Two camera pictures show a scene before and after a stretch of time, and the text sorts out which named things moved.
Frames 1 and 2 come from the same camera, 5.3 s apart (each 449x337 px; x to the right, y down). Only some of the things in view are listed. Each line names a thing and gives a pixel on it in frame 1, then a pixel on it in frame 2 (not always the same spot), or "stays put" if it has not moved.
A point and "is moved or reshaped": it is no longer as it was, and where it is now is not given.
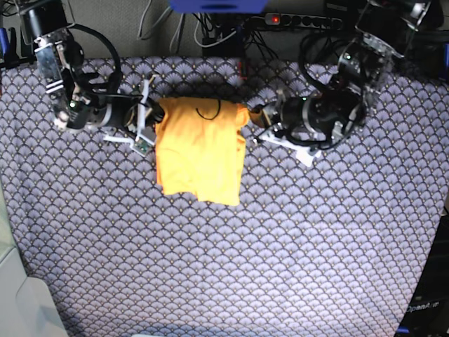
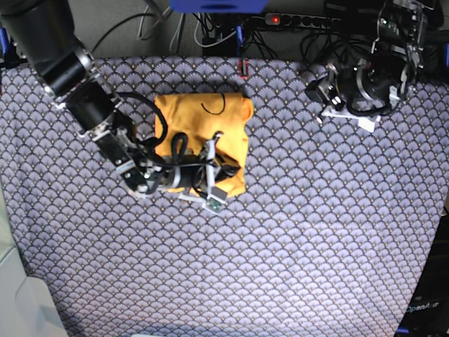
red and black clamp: x=243 y=69 stays put
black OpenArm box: x=427 y=314 stays put
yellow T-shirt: x=200 y=146 is moved or reshaped
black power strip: x=295 y=20 stays put
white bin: x=28 y=307 stays put
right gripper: x=306 y=124 -> x=367 y=87
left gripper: x=92 y=100 -> x=194 y=177
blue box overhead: x=218 y=6 stays put
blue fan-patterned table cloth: x=347 y=248 stays put
